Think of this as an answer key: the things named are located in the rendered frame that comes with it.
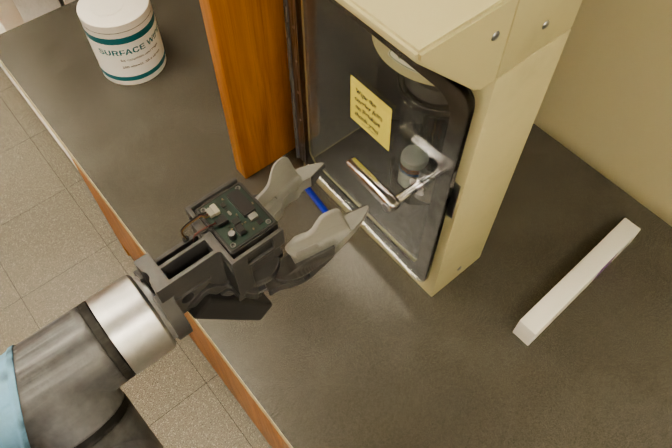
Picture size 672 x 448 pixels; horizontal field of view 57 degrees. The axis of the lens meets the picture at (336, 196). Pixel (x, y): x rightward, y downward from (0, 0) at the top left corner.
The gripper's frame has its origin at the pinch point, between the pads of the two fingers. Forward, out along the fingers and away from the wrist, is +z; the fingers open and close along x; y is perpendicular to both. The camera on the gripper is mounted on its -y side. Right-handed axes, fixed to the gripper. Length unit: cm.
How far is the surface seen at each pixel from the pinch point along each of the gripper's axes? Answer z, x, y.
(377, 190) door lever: 8.9, 2.8, -10.3
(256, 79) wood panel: 11.4, 32.2, -15.8
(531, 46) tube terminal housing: 19.6, -4.8, 11.6
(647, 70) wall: 58, -4, -16
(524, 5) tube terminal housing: 16.1, -4.8, 18.0
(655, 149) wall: 58, -12, -28
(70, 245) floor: -25, 111, -131
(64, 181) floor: -14, 137, -131
